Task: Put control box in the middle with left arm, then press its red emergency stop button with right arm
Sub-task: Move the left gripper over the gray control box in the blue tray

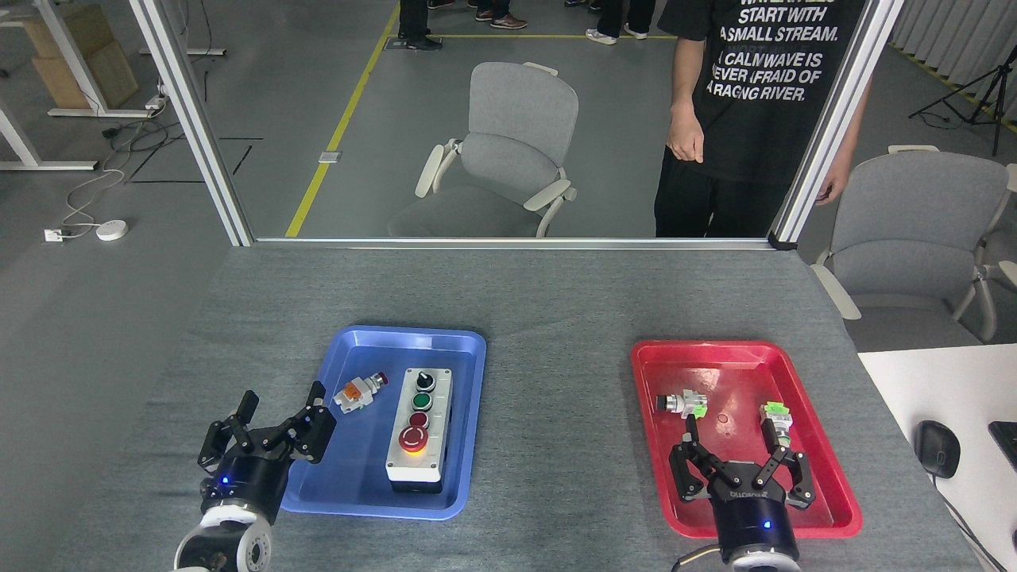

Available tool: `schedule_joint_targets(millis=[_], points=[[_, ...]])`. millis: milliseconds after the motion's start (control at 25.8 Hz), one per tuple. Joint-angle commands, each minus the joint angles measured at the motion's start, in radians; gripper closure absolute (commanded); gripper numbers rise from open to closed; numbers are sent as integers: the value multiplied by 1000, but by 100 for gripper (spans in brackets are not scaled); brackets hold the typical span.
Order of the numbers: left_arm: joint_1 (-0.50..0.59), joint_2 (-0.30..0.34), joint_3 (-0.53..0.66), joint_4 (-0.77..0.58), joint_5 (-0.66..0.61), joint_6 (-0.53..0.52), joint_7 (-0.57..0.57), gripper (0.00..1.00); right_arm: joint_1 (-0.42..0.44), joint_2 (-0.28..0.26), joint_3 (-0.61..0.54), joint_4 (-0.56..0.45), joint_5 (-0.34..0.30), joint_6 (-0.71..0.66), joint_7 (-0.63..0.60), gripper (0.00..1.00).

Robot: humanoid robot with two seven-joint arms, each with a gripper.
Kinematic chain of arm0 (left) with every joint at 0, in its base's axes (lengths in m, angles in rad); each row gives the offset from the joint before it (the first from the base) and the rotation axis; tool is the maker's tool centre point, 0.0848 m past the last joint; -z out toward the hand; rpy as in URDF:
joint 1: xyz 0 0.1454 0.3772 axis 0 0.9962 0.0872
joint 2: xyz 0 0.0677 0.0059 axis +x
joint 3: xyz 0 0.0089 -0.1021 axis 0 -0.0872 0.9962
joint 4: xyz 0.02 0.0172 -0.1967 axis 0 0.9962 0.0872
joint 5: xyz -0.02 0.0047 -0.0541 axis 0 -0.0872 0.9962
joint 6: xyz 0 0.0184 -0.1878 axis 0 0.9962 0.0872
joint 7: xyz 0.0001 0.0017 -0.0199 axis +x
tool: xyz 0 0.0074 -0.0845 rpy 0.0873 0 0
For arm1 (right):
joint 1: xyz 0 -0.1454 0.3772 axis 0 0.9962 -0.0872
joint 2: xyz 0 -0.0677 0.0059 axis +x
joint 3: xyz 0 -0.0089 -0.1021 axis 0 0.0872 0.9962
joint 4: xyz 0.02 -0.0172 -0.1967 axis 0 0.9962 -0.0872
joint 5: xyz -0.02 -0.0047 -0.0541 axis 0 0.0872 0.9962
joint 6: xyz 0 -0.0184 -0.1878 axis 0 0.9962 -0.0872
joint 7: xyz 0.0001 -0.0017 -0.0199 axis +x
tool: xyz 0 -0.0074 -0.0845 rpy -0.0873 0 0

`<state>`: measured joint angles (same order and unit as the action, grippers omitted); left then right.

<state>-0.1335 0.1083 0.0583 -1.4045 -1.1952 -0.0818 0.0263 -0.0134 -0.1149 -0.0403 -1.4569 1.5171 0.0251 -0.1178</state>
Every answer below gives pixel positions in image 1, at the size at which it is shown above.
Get green-head push button switch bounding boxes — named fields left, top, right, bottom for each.
left=759, top=401, right=794, bottom=446

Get person with brown shoes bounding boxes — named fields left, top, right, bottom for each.
left=475, top=0, right=528, bottom=30

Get large cardboard box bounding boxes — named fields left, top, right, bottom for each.
left=32, top=40, right=140, bottom=110

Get white floor cable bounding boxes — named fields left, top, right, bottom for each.
left=62, top=103, right=168, bottom=239

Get grey vertical blinds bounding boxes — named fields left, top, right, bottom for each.
left=890, top=0, right=1017, bottom=120

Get black floor cables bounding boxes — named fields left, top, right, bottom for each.
left=102, top=119, right=172, bottom=158

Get person in printed shirt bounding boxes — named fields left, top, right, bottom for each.
left=654, top=0, right=875, bottom=239

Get white side table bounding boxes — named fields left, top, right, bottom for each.
left=858, top=343, right=1017, bottom=572

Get person with white shoes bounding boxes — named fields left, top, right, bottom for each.
left=586, top=0, right=657, bottom=45

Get black computer mouse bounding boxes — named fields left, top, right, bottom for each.
left=914, top=419, right=961, bottom=479

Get silver aluminium rail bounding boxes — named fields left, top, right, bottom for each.
left=253, top=236, right=775, bottom=251

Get black mouse cable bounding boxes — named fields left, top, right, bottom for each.
left=934, top=475, right=1011, bottom=572

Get red plastic tray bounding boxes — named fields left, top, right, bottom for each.
left=630, top=340, right=864, bottom=539

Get black-head switch green block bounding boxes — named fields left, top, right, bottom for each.
left=655, top=389, right=709, bottom=420

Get orange white red-head switch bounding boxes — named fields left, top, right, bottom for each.
left=333, top=371, right=390, bottom=414

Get person's right hand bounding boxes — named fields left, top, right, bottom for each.
left=666, top=103, right=706, bottom=165

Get person with black shoes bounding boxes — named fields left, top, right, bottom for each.
left=397, top=0, right=443, bottom=52

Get grey four-button control box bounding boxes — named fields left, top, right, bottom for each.
left=385, top=367, right=454, bottom=493

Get silver aluminium post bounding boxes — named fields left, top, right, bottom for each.
left=767, top=0, right=907, bottom=251
left=127, top=0, right=255, bottom=247

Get grey office chair white arms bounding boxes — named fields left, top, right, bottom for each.
left=387, top=61, right=579, bottom=238
left=809, top=145, right=1017, bottom=344

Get blue plastic tray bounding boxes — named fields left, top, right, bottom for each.
left=280, top=324, right=488, bottom=521

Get person's left hand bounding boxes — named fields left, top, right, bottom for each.
left=814, top=163, right=851, bottom=207

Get black keyboard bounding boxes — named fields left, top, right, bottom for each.
left=988, top=421, right=1017, bottom=470

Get black tripod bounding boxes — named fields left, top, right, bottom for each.
left=908, top=44, right=1017, bottom=157

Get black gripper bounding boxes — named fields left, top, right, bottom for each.
left=199, top=381, right=337, bottom=524
left=670, top=415, right=817, bottom=566

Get white desk frame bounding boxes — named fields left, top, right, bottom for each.
left=0, top=0, right=227, bottom=172

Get small cardboard box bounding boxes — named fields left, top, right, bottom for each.
left=22, top=4, right=114, bottom=60

